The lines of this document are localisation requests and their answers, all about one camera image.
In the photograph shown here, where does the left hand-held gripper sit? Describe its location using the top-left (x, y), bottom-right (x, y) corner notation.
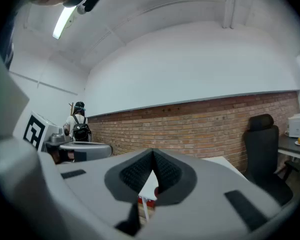
top-left (22, 110), bottom-right (114, 163)

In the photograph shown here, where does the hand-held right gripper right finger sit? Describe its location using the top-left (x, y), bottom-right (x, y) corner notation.
top-left (144, 147), bottom-right (284, 239)

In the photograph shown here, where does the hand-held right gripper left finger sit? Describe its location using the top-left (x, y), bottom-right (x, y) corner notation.
top-left (55, 147), bottom-right (154, 238)

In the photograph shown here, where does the red box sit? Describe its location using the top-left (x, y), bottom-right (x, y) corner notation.
top-left (137, 195), bottom-right (158, 209)

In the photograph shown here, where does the black office chair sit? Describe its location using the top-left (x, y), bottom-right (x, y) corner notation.
top-left (242, 113), bottom-right (300, 206)

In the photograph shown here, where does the white printer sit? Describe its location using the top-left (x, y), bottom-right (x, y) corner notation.
top-left (287, 113), bottom-right (300, 139)

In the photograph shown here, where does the ceiling tube light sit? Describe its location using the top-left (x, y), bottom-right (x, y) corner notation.
top-left (52, 5), bottom-right (77, 40)

